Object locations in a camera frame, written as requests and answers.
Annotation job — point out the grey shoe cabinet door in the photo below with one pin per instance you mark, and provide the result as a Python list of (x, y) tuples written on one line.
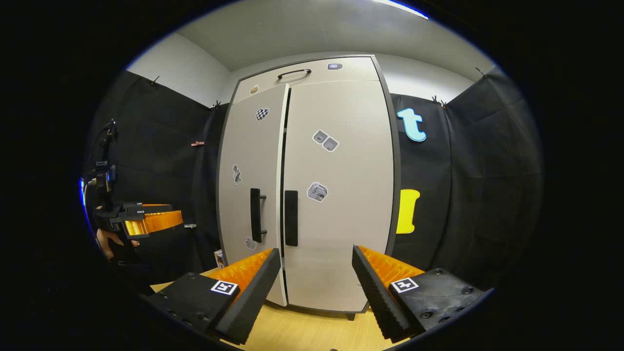
[(239, 214), (341, 234)]

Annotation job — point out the grey cabinet drawer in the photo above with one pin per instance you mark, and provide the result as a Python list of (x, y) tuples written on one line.
[(341, 73)]

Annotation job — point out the small white printed box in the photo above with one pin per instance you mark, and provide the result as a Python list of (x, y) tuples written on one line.
[(218, 258)]

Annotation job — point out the grey shoe cabinet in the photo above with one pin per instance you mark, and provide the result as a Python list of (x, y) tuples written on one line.
[(397, 170)]

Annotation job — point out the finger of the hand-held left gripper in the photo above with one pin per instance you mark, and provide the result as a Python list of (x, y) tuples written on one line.
[(156, 208), (156, 222)]

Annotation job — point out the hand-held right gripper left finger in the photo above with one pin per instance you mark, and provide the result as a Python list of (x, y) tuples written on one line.
[(251, 302)]

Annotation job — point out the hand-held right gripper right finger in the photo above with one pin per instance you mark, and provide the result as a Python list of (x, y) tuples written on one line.
[(375, 302)]

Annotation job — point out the black backdrop cloth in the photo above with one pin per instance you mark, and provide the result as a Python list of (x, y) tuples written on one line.
[(487, 195)]

